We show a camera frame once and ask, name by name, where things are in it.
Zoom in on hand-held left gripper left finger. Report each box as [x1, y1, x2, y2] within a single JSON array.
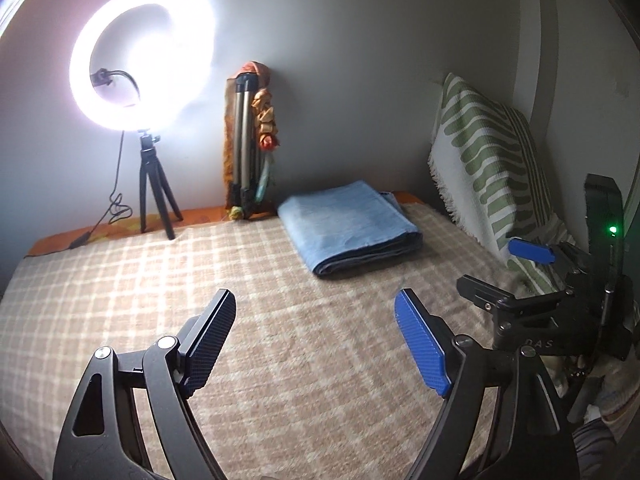
[[52, 288, 237, 480]]

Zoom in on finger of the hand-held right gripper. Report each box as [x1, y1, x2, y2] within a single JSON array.
[[507, 237, 591, 273], [457, 274, 568, 317]]

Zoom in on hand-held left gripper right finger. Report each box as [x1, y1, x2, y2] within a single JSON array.
[[394, 288, 581, 480]]

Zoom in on blue pants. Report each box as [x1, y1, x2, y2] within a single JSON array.
[[277, 180, 424, 277]]

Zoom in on beige checked blanket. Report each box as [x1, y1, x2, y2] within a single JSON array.
[[0, 202, 566, 480]]

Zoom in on green leaf patterned cushion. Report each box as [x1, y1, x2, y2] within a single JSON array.
[[427, 72, 577, 297]]

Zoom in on small black tripod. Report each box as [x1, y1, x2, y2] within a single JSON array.
[[134, 130, 184, 241]]

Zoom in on folded silver tripod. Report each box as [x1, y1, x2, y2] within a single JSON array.
[[230, 74, 267, 218]]

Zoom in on folded tripod with orange cloth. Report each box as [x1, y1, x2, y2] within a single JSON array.
[[221, 61, 282, 222]]

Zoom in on black phone holder clip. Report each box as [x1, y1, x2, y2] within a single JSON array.
[[89, 67, 144, 109]]

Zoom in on black power cable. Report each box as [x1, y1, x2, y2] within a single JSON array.
[[67, 131, 135, 251]]

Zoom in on ring light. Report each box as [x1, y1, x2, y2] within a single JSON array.
[[69, 0, 219, 134]]

